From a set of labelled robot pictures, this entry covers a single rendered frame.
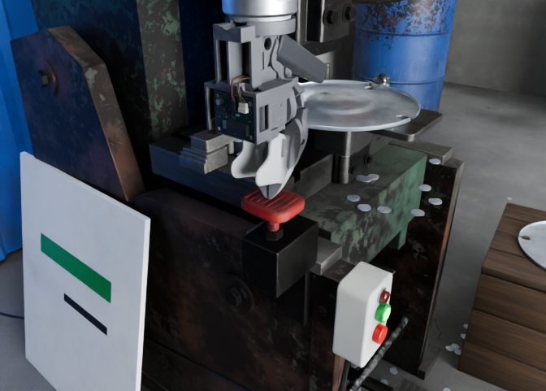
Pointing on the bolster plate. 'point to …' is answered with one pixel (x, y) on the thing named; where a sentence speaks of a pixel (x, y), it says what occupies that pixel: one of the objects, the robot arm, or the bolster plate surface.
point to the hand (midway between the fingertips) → (273, 186)
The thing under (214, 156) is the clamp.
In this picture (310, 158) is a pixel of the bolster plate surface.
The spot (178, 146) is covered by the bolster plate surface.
